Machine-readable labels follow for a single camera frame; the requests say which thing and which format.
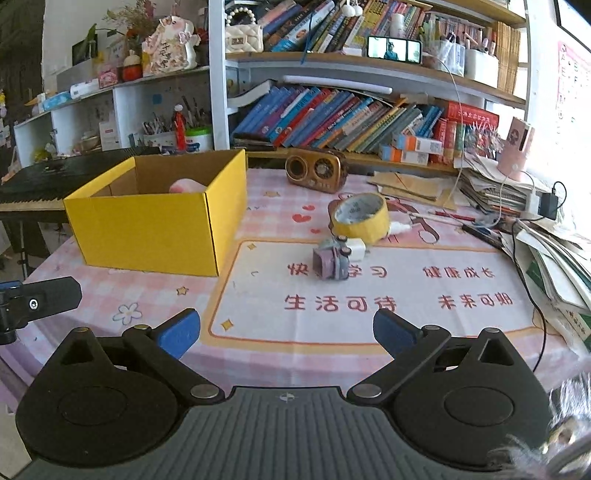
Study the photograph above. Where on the white charger cube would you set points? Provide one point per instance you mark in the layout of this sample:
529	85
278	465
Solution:
358	249

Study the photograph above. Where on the brown retro radio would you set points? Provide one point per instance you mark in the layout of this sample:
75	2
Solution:
318	170

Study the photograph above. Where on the black power adapter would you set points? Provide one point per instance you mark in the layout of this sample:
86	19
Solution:
549	205

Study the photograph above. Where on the white green lidded jar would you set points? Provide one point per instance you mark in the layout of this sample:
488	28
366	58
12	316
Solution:
199	139

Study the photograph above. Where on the pink checkered tablecloth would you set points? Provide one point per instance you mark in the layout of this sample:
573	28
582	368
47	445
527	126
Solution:
268	320

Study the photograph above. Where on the yellow cardboard box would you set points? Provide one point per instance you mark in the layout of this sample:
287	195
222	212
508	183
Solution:
127	219

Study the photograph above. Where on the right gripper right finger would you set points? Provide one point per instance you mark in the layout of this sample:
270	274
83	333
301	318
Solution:
411	348

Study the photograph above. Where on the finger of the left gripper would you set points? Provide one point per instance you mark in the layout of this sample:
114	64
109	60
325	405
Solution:
10	285
38	300

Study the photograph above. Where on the orange white medicine box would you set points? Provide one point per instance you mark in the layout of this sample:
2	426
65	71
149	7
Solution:
419	144

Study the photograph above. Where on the brown cardboard pieces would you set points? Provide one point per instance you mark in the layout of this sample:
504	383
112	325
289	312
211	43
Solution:
435	192

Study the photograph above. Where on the red thick book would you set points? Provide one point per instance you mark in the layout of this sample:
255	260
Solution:
470	115

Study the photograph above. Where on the smartphone on shelf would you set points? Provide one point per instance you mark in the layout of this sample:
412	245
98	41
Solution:
395	49

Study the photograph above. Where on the red pencil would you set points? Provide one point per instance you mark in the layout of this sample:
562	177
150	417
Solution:
455	216

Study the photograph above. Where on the pink plush paw toy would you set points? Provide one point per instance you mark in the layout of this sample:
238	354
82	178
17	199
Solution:
187	185

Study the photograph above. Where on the white spray bottle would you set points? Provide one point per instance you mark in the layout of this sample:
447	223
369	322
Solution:
397	228

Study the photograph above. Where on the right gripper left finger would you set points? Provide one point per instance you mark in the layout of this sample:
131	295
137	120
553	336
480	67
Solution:
156	352

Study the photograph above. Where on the black electronic piano keyboard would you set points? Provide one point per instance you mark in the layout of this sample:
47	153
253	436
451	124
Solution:
43	187

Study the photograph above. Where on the white pen holder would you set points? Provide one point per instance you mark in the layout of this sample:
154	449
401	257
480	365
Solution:
164	140

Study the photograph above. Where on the yellow tape roll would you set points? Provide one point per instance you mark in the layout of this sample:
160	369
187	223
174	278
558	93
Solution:
363	216

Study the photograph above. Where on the grey purple toy camera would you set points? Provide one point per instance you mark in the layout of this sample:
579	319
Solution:
330	259

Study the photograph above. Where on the stack of papers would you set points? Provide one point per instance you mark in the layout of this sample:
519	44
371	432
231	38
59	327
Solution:
553	263

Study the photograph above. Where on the white quilted handbag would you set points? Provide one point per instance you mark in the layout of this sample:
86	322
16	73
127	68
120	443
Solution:
243	38

